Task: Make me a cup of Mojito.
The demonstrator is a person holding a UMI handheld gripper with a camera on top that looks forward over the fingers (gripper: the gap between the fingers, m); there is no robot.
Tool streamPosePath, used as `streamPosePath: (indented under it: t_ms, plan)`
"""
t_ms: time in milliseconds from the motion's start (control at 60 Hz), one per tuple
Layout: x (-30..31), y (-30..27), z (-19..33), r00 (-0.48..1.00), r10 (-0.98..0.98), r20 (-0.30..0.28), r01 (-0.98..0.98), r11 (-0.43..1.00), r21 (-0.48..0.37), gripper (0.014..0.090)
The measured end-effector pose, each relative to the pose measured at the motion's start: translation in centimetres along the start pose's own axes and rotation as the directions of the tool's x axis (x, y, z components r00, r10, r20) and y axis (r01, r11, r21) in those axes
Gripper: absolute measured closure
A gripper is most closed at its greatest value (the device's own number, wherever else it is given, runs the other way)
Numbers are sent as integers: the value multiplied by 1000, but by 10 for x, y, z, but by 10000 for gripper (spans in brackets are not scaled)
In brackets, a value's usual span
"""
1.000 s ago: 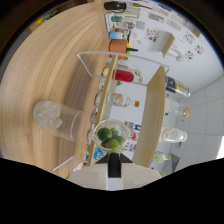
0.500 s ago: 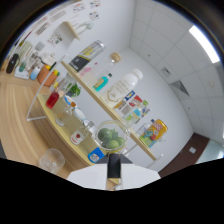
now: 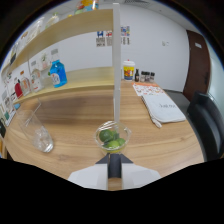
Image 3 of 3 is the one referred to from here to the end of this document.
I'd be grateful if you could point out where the glass bowl of limes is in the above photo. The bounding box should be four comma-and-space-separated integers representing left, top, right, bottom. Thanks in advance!
94, 120, 133, 156

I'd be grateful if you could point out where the clear glass with ice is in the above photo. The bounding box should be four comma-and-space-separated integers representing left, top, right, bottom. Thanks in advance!
16, 109, 55, 154

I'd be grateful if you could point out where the black chair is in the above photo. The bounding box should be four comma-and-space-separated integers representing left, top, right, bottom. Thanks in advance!
186, 91, 224, 163

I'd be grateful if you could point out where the orange printed booklet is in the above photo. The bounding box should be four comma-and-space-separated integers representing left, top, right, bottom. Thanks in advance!
132, 81, 166, 98

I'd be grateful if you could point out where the blue liquid bottle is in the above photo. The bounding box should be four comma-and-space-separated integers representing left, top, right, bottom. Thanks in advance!
49, 48, 68, 89

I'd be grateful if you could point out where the red liquid bottle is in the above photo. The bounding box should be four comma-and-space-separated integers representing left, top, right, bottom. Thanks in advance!
13, 78, 24, 99

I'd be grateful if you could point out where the clear bottle orange cap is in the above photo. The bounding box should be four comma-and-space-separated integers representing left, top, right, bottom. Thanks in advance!
19, 70, 32, 96

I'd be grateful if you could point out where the brown door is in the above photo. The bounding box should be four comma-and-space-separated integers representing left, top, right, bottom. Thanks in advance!
182, 29, 212, 103

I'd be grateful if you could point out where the yellow snack can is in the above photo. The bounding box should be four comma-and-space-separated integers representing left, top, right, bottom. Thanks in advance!
75, 0, 100, 14

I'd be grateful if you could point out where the white frame wooden shelf rack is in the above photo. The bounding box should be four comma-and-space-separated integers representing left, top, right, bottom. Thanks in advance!
0, 2, 123, 125

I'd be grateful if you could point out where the colourful wall poster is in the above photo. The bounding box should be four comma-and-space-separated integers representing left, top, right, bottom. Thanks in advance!
120, 25, 131, 37

